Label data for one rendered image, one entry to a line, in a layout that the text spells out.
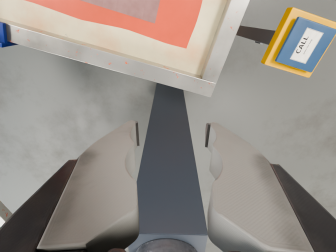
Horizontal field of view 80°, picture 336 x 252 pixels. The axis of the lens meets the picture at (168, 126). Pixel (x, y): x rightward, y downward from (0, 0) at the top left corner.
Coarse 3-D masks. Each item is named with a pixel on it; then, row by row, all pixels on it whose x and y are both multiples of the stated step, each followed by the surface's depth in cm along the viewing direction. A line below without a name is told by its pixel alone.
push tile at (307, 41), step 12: (300, 24) 45; (312, 24) 45; (288, 36) 46; (300, 36) 46; (312, 36) 46; (324, 36) 46; (288, 48) 47; (300, 48) 47; (312, 48) 47; (324, 48) 47; (276, 60) 48; (288, 60) 48; (300, 60) 48; (312, 60) 48
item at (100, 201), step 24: (96, 144) 10; (120, 144) 10; (96, 168) 8; (120, 168) 8; (72, 192) 7; (96, 192) 7; (120, 192) 7; (72, 216) 6; (96, 216) 6; (120, 216) 6; (48, 240) 6; (72, 240) 6; (96, 240) 6; (120, 240) 7
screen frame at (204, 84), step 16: (240, 0) 41; (224, 16) 42; (240, 16) 42; (16, 32) 44; (32, 32) 44; (48, 32) 47; (224, 32) 44; (48, 48) 46; (64, 48) 46; (80, 48) 46; (96, 48) 46; (224, 48) 45; (96, 64) 47; (112, 64) 47; (128, 64) 47; (144, 64) 47; (160, 64) 50; (208, 64) 47; (160, 80) 49; (176, 80) 49; (192, 80) 49; (208, 80) 49; (208, 96) 51
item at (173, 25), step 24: (48, 0) 44; (72, 0) 44; (96, 0) 44; (120, 0) 44; (144, 0) 44; (168, 0) 44; (192, 0) 44; (120, 24) 46; (144, 24) 46; (168, 24) 46; (192, 24) 46
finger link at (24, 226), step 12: (60, 168) 8; (72, 168) 8; (48, 180) 8; (60, 180) 8; (36, 192) 7; (48, 192) 7; (60, 192) 7; (24, 204) 7; (36, 204) 7; (48, 204) 7; (12, 216) 6; (24, 216) 6; (36, 216) 6; (48, 216) 6; (0, 228) 6; (12, 228) 6; (24, 228) 6; (36, 228) 6; (0, 240) 6; (12, 240) 6; (24, 240) 6; (36, 240) 6
